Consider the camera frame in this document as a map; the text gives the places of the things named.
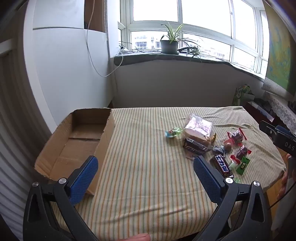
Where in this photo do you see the dark red storage box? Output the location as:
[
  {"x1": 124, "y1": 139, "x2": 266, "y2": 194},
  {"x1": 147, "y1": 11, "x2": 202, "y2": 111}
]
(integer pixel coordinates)
[{"x1": 245, "y1": 100, "x2": 275, "y2": 123}]

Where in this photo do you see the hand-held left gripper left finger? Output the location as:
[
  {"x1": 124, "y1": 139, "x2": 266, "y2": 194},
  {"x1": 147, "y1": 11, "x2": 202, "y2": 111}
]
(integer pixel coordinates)
[{"x1": 23, "y1": 156, "x2": 100, "y2": 241}]

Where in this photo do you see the white ribbed panel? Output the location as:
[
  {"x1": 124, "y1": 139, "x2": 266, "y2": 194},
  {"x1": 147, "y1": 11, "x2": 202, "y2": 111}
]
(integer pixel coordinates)
[{"x1": 0, "y1": 38, "x2": 56, "y2": 241}]

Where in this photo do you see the green snack packet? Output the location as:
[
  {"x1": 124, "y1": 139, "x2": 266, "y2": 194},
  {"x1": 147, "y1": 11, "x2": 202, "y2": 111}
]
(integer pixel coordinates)
[{"x1": 235, "y1": 156, "x2": 251, "y2": 175}]

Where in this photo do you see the white lace cloth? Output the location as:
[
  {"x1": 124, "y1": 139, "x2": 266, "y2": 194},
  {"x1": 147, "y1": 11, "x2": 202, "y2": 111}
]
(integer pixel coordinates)
[{"x1": 266, "y1": 93, "x2": 296, "y2": 130}]

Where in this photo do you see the potted spider plant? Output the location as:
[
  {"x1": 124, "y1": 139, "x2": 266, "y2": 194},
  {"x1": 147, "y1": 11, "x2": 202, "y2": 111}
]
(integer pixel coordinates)
[{"x1": 159, "y1": 21, "x2": 192, "y2": 55}]

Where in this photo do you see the striped tablecloth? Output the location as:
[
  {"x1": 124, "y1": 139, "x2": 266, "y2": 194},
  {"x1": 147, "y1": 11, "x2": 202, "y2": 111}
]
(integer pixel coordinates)
[{"x1": 50, "y1": 106, "x2": 286, "y2": 240}]

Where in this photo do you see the white cable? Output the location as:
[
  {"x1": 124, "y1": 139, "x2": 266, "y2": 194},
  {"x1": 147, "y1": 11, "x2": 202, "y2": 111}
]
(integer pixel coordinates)
[{"x1": 86, "y1": 0, "x2": 121, "y2": 77}]

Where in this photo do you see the white-framed window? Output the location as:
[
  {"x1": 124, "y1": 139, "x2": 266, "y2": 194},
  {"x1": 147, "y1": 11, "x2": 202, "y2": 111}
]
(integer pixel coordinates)
[{"x1": 118, "y1": 0, "x2": 271, "y2": 77}]

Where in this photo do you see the white cabinet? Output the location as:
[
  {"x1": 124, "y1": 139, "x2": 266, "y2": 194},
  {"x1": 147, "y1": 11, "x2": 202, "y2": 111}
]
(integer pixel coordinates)
[{"x1": 23, "y1": 0, "x2": 118, "y2": 130}]

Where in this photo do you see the cardboard box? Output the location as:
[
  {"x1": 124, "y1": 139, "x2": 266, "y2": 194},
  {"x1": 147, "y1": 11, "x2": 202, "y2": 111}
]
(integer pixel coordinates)
[{"x1": 34, "y1": 108, "x2": 115, "y2": 196}]

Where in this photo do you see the red-ended date packet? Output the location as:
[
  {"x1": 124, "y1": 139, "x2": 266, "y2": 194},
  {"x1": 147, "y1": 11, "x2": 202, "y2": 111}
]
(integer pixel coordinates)
[
  {"x1": 226, "y1": 127, "x2": 247, "y2": 145},
  {"x1": 231, "y1": 146, "x2": 252, "y2": 161}
]

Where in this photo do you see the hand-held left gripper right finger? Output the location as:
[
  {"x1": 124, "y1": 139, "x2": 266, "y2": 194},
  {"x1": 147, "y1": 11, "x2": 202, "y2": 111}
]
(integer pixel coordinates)
[{"x1": 193, "y1": 156, "x2": 274, "y2": 241}]

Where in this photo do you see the dark windowsill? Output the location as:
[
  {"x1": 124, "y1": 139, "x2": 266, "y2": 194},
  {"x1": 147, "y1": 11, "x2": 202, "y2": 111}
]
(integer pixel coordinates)
[{"x1": 114, "y1": 51, "x2": 266, "y2": 81}]

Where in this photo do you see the green candy packet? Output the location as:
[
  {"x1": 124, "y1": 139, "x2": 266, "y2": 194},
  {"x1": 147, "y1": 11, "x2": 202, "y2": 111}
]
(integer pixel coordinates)
[{"x1": 165, "y1": 128, "x2": 182, "y2": 139}]

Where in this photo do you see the green paper bag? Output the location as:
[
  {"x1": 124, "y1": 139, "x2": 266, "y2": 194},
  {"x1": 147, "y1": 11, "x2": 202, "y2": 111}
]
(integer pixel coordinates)
[{"x1": 232, "y1": 84, "x2": 255, "y2": 106}]

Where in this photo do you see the wall map poster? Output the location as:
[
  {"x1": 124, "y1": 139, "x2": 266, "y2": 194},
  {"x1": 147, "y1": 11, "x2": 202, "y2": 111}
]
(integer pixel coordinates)
[{"x1": 261, "y1": 0, "x2": 296, "y2": 99}]

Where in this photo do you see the small trailing plant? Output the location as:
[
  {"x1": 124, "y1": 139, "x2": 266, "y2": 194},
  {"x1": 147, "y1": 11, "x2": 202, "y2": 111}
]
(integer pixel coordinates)
[{"x1": 183, "y1": 37, "x2": 206, "y2": 58}]

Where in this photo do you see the sliced bread packet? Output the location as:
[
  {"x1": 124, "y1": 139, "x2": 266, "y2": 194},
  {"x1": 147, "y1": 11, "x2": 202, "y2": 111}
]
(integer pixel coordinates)
[{"x1": 184, "y1": 113, "x2": 213, "y2": 147}]

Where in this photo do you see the dark chocolate bar packet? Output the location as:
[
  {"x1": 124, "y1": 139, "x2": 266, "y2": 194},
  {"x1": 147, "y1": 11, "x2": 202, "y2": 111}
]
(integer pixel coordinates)
[{"x1": 183, "y1": 137, "x2": 211, "y2": 156}]

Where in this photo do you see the brown chocolate bag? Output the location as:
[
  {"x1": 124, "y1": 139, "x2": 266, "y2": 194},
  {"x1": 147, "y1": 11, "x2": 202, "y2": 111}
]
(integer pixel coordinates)
[{"x1": 209, "y1": 154, "x2": 232, "y2": 178}]

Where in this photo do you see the person's right hand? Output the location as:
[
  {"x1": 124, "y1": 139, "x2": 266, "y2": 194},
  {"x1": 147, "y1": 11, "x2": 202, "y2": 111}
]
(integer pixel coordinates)
[{"x1": 277, "y1": 154, "x2": 296, "y2": 200}]

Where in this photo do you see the person's left hand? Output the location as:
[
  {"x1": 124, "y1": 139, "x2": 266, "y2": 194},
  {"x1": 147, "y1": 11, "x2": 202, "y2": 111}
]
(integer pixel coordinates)
[{"x1": 126, "y1": 233, "x2": 152, "y2": 241}]

